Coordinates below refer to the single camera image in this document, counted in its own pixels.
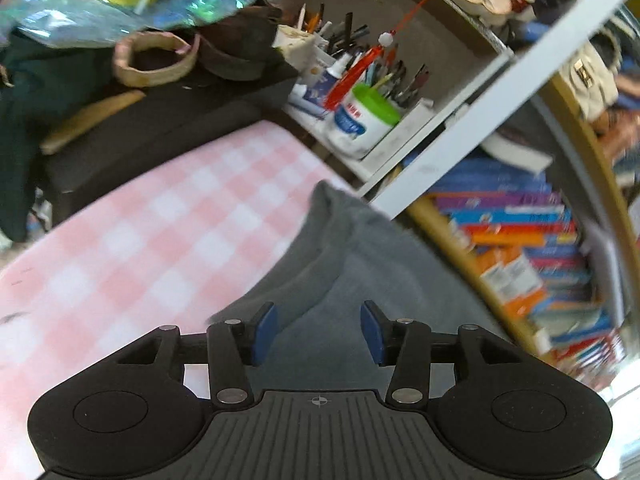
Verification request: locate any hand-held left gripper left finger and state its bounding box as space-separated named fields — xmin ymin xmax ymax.
xmin=115 ymin=301 xmax=279 ymax=409

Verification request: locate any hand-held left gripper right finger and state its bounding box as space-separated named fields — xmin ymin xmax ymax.
xmin=360 ymin=300 xmax=527 ymax=407

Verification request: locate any grey knit sweater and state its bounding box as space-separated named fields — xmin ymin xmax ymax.
xmin=207 ymin=180 xmax=536 ymax=396

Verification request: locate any curved wooden bookshelf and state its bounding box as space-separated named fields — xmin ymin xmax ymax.
xmin=405 ymin=75 xmax=631 ymax=366

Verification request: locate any pink checkered bed sheet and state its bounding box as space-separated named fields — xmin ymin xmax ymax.
xmin=0 ymin=120 xmax=371 ymax=480

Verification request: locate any row of colourful books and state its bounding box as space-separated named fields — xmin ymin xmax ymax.
xmin=425 ymin=155 xmax=626 ymax=376

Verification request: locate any white jar green lid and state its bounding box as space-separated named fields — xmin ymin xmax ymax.
xmin=326 ymin=83 xmax=402 ymax=159

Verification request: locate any white paper folder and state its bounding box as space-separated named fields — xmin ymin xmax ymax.
xmin=480 ymin=132 xmax=553 ymax=173

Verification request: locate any black bedside bench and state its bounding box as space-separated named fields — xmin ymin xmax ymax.
xmin=42 ymin=60 xmax=301 ymax=226

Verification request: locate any bunch of pens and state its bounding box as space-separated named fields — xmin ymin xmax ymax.
xmin=300 ymin=2 xmax=433 ymax=108

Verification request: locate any red pen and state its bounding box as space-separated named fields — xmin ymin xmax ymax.
xmin=322 ymin=0 xmax=436 ymax=113

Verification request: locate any white spray bottle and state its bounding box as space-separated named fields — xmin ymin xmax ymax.
xmin=306 ymin=55 xmax=351 ymax=106

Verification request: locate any white shelf unit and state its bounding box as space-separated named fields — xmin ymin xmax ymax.
xmin=265 ymin=0 xmax=636 ymax=221

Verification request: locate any tan wooden board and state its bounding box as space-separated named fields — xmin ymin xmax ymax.
xmin=40 ymin=89 xmax=147 ymax=155

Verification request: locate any brown cloth hat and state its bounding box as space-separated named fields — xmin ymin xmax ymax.
xmin=192 ymin=5 xmax=291 ymax=82

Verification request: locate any dark green cloth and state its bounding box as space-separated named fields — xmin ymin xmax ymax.
xmin=0 ymin=30 xmax=121 ymax=243

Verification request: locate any white handbag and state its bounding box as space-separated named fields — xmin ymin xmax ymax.
xmin=557 ymin=35 xmax=621 ymax=121

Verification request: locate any holographic plastic bag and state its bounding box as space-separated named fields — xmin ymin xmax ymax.
xmin=0 ymin=0 xmax=273 ymax=51

